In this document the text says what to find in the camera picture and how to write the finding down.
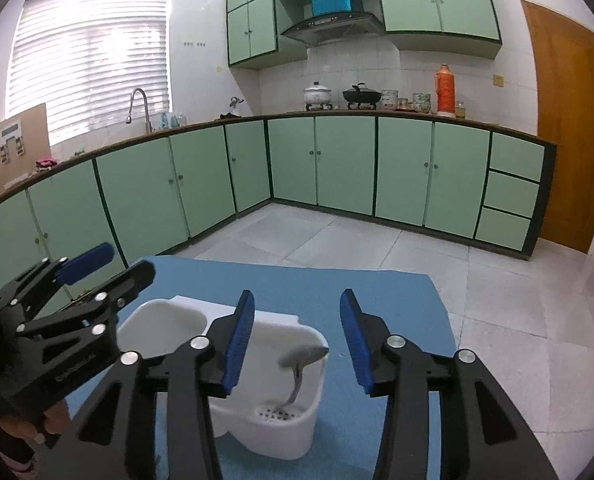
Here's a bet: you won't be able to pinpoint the person's left hand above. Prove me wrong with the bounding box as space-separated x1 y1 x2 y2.
0 400 73 443

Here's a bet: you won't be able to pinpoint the white window blind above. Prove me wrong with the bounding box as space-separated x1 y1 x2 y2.
4 0 173 133

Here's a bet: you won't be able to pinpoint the metal spoon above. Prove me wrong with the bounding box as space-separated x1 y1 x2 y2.
272 344 328 411

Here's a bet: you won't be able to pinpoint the black range hood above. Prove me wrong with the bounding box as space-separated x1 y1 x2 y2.
280 11 384 46

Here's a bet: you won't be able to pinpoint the orange thermos flask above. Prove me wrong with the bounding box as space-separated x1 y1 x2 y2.
435 64 456 113

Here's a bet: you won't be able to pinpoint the steel sink faucet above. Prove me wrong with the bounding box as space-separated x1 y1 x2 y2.
126 88 154 135

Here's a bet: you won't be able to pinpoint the gas stove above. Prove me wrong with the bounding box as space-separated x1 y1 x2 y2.
304 102 380 112

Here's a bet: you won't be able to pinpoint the white cooking pot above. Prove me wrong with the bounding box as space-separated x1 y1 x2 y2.
303 81 333 107

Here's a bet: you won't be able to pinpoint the green wall cabinets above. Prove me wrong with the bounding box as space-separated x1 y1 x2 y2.
225 0 502 71

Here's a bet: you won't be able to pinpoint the brown cardboard sheet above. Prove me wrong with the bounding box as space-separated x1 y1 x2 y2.
0 102 53 201

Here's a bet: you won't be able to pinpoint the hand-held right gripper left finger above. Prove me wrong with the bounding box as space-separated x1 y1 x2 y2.
60 290 256 480

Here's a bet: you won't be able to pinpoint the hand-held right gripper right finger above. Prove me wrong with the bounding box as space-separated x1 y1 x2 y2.
339 289 560 480

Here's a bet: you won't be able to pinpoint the wooden door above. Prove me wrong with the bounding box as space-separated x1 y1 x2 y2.
521 0 594 256

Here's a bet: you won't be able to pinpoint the green base cabinets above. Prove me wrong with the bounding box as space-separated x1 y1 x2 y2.
0 114 558 306

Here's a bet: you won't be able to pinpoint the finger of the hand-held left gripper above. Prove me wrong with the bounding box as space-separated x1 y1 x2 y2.
0 242 115 326
16 260 156 356

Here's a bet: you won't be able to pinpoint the black wok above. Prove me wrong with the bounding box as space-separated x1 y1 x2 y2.
342 83 382 105

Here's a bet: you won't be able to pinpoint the blue table mat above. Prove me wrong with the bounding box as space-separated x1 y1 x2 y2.
64 256 458 480

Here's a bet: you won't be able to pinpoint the white plastic utensil holder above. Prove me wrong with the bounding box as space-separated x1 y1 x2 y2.
117 295 330 461

